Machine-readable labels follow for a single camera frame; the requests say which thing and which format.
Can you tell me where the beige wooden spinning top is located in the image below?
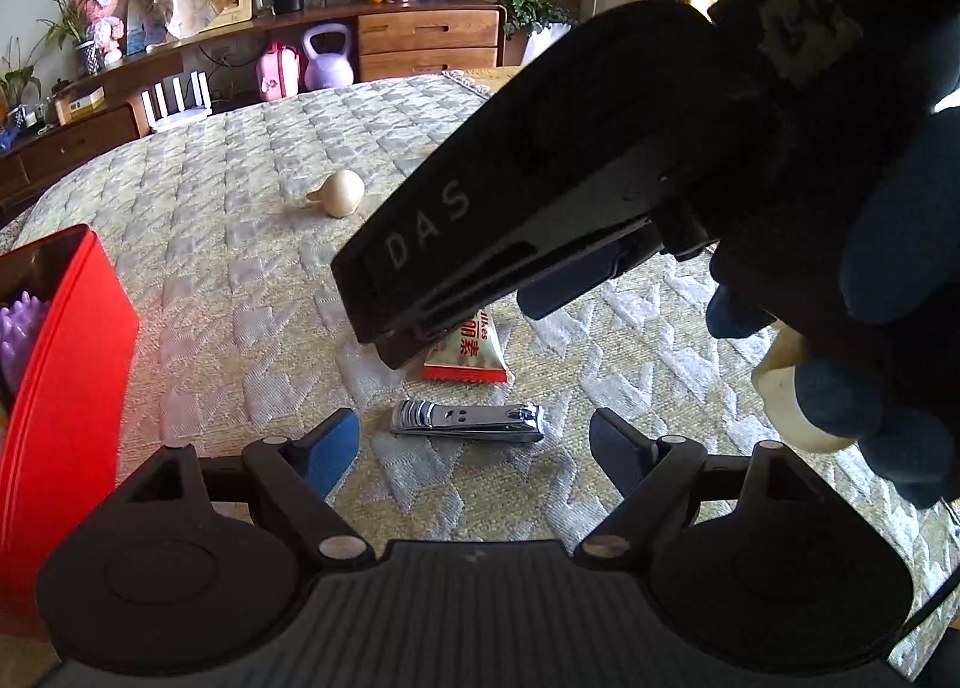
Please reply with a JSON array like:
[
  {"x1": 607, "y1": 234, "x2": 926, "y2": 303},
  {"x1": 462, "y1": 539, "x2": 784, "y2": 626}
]
[{"x1": 306, "y1": 169, "x2": 366, "y2": 218}]

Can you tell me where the blue gloved hand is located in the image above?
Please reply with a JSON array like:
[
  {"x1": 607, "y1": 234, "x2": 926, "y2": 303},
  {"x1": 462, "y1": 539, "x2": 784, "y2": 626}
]
[{"x1": 706, "y1": 107, "x2": 958, "y2": 509}]

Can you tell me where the small potted plant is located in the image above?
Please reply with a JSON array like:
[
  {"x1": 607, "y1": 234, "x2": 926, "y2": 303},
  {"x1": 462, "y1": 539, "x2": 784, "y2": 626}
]
[{"x1": 43, "y1": 0, "x2": 101, "y2": 77}]

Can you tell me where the white wifi router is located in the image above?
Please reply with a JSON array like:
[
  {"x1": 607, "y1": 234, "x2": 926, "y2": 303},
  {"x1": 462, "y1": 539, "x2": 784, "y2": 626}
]
[{"x1": 142, "y1": 70, "x2": 212, "y2": 133}]

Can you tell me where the wooden TV cabinet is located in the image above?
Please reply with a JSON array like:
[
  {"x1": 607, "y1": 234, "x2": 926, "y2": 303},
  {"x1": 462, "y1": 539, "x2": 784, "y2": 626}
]
[{"x1": 2, "y1": 0, "x2": 506, "y2": 222}]

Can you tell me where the quilted pale table mat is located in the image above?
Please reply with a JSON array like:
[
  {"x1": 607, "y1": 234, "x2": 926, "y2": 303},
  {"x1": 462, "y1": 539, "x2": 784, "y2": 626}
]
[{"x1": 39, "y1": 67, "x2": 958, "y2": 686}]

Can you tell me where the yellow woven table runner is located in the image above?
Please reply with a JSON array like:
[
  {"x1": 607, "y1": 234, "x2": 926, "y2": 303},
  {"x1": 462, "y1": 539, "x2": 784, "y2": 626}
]
[{"x1": 444, "y1": 67, "x2": 521, "y2": 98}]

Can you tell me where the purple kettlebell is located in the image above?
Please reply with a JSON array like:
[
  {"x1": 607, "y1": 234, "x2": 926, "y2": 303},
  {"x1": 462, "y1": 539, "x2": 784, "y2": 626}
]
[{"x1": 301, "y1": 23, "x2": 355, "y2": 91}]

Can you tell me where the pink doll figure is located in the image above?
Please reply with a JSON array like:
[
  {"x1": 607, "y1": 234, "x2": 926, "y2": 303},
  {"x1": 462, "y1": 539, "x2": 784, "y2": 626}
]
[{"x1": 73, "y1": 0, "x2": 127, "y2": 68}]

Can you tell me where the pink toy case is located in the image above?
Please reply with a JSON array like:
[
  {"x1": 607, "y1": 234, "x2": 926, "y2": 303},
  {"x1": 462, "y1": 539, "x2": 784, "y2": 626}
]
[{"x1": 257, "y1": 43, "x2": 301, "y2": 103}]

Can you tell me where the blue purple spiky ball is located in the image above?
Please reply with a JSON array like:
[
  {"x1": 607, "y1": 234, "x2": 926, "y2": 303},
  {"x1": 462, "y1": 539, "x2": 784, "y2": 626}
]
[{"x1": 2, "y1": 291, "x2": 49, "y2": 394}]

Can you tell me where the cream white tube bottle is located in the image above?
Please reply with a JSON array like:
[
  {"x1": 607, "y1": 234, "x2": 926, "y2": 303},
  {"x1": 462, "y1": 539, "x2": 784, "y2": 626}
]
[{"x1": 752, "y1": 321, "x2": 854, "y2": 454}]

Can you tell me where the red metal tin box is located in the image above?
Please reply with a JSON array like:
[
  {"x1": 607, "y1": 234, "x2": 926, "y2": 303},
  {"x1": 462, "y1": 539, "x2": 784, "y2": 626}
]
[{"x1": 2, "y1": 225, "x2": 139, "y2": 639}]

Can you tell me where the silver nail clipper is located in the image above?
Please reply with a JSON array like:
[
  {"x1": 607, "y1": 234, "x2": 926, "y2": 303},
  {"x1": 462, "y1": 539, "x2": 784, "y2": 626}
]
[{"x1": 391, "y1": 400, "x2": 544, "y2": 444}]

